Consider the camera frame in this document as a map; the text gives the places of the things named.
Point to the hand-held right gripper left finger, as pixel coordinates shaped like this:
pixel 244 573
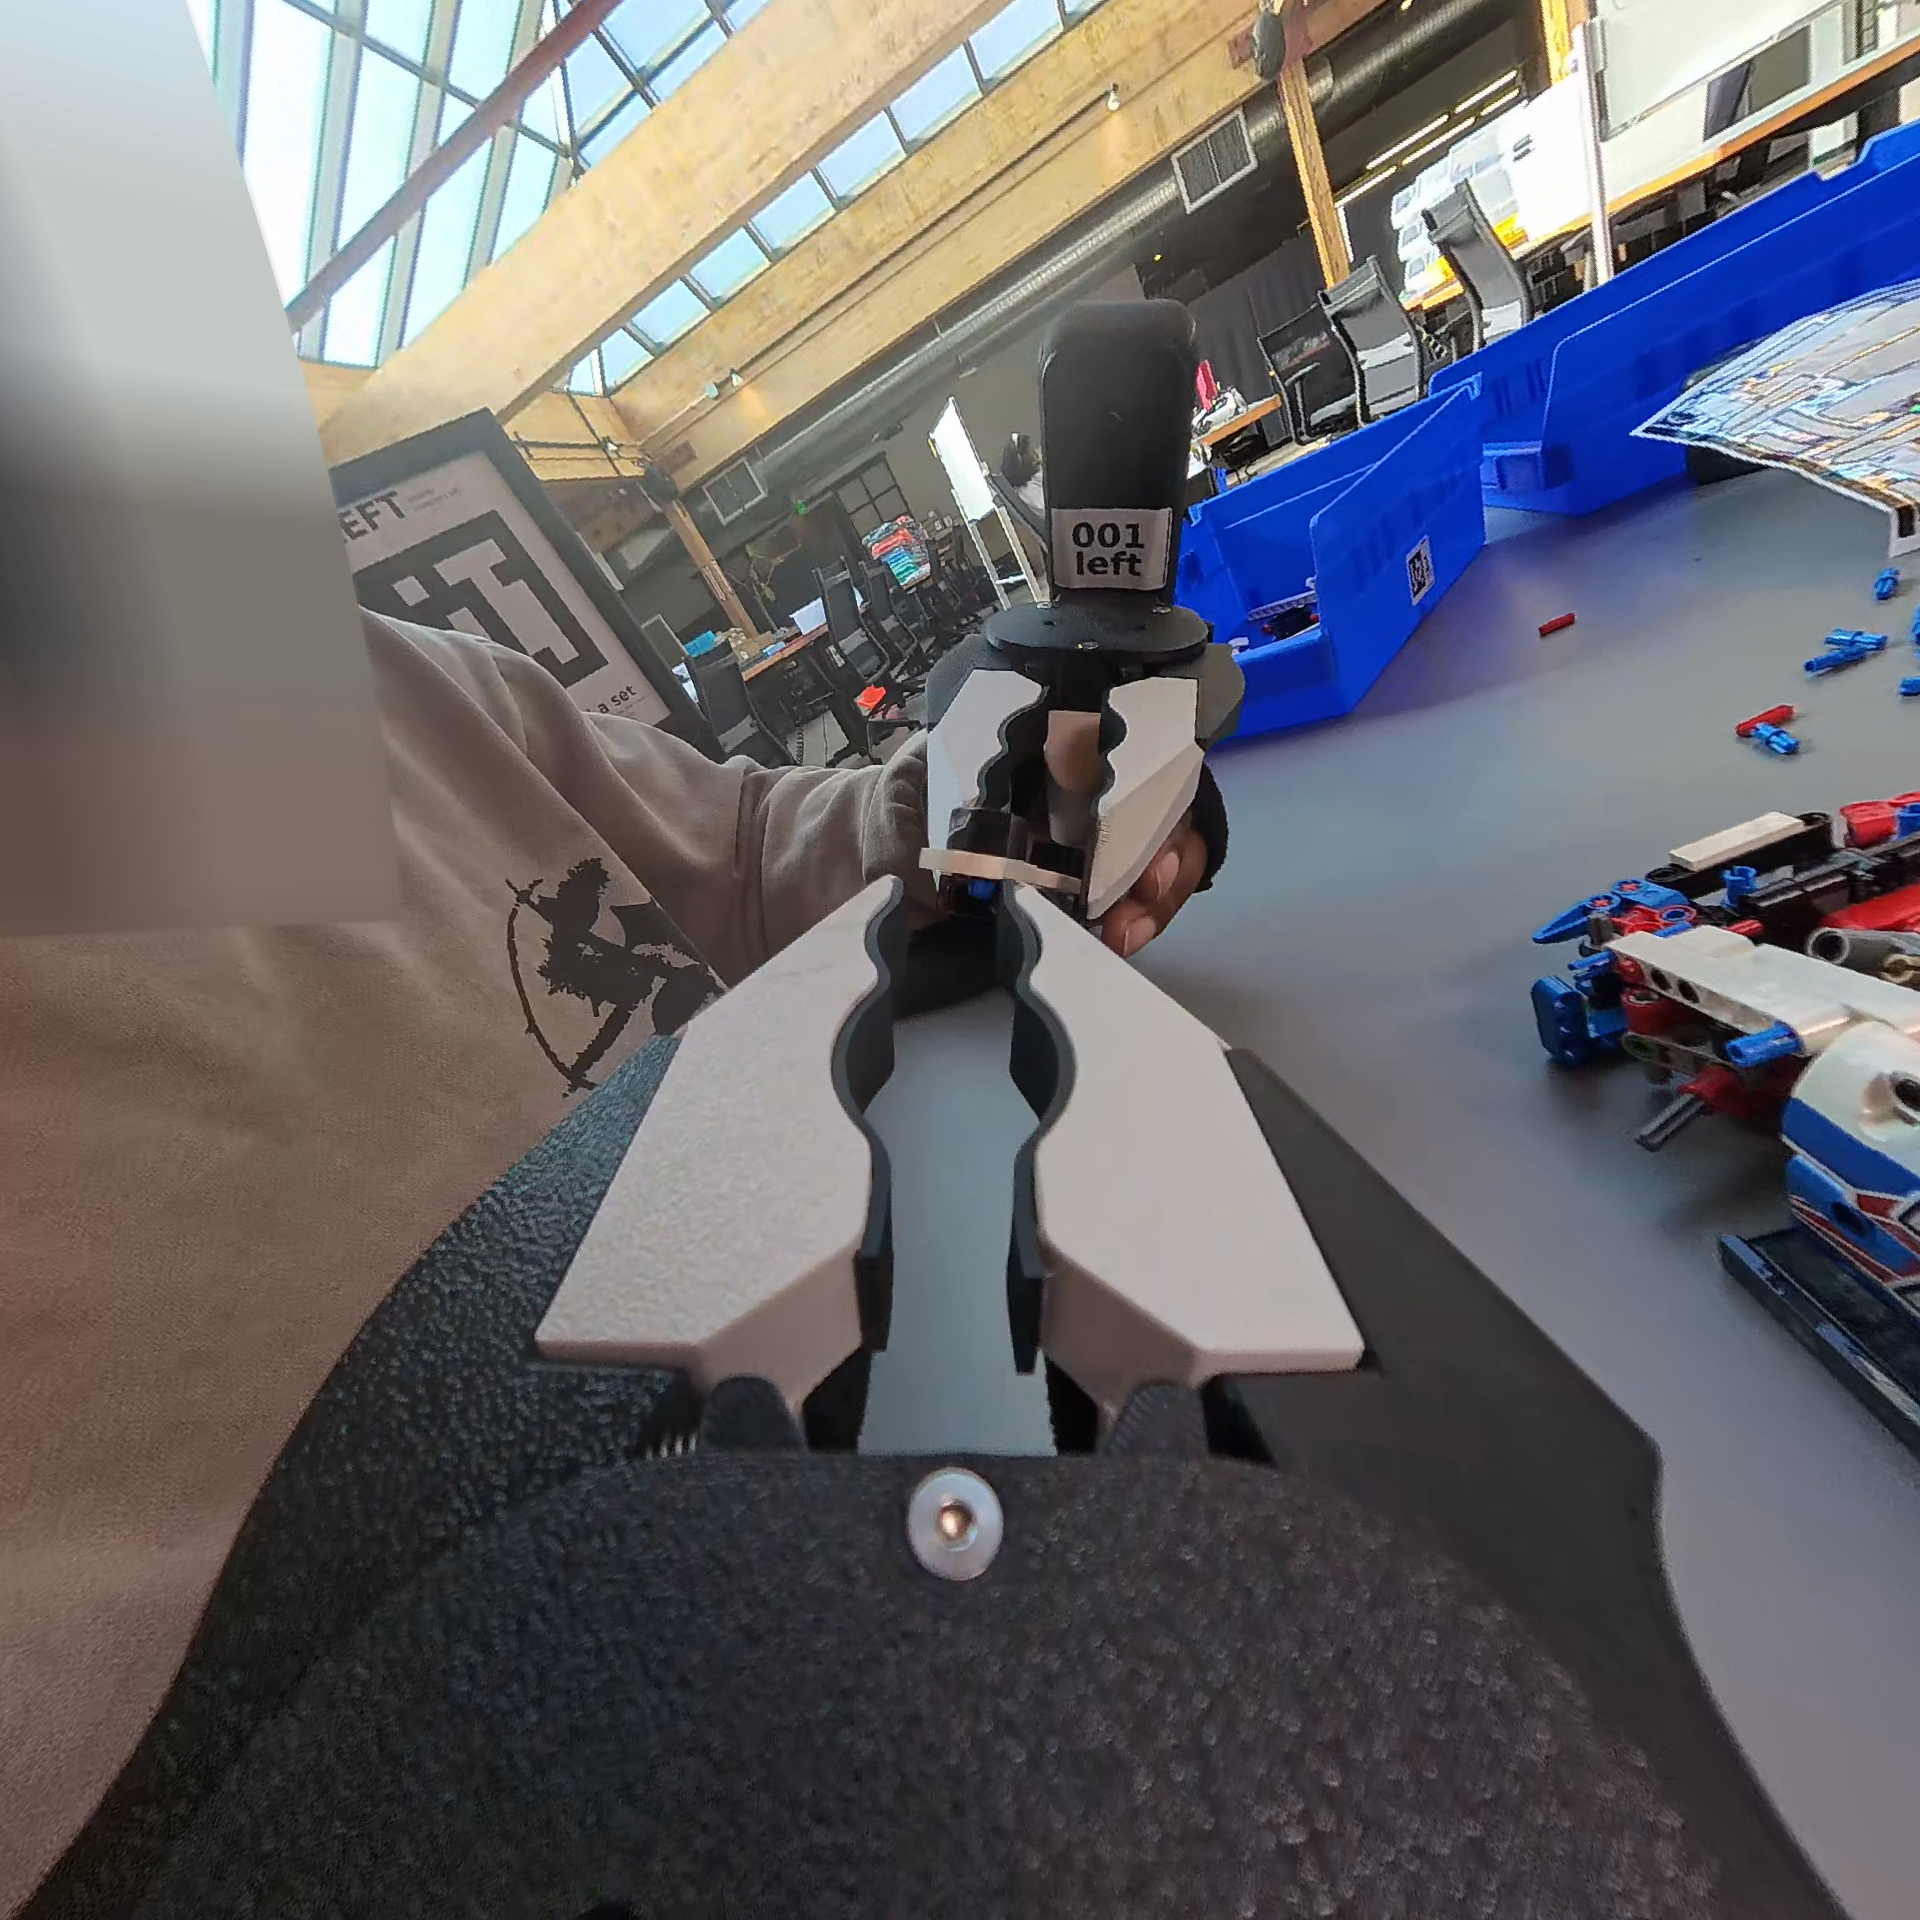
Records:
pixel 721 1171

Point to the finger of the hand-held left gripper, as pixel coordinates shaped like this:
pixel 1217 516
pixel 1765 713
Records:
pixel 960 733
pixel 1156 780

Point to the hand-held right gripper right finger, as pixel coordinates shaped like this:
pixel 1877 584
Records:
pixel 1184 1184

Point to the sticker sheet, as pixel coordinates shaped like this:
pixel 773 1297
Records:
pixel 1800 405

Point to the person's left forearm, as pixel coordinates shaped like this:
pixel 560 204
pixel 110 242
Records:
pixel 630 810

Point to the person's left hand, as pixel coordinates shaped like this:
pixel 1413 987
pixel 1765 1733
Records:
pixel 1163 901

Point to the black office chair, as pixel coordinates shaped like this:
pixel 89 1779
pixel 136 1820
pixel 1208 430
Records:
pixel 863 644

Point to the rolling whiteboard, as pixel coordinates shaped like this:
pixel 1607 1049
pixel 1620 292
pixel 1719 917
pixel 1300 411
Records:
pixel 960 480

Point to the black knit cloth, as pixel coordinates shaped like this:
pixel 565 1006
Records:
pixel 953 973

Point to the small blue plastic bin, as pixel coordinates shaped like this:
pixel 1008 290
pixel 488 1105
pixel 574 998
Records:
pixel 1350 628

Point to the grey mesh office chair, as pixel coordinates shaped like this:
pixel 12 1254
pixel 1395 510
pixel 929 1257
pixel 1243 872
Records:
pixel 1477 253
pixel 1373 338

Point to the white air vent grille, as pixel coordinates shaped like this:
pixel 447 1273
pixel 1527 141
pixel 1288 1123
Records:
pixel 1213 162

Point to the large blue plastic bin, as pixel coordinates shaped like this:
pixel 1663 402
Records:
pixel 1575 405

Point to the framed marker sign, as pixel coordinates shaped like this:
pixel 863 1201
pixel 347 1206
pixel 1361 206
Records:
pixel 495 569

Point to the person's beige printed sweatshirt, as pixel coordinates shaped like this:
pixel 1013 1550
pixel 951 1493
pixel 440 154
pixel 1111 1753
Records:
pixel 224 1201

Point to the stack of white storage bins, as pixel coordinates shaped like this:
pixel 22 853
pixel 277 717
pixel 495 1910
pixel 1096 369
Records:
pixel 1552 148

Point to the lego race car model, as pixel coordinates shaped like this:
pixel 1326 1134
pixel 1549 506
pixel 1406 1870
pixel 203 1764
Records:
pixel 1694 960

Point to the red blue lego connector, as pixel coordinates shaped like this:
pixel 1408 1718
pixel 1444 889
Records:
pixel 1768 729

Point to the cluster of blue lego pins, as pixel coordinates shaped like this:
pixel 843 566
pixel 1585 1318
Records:
pixel 1845 651

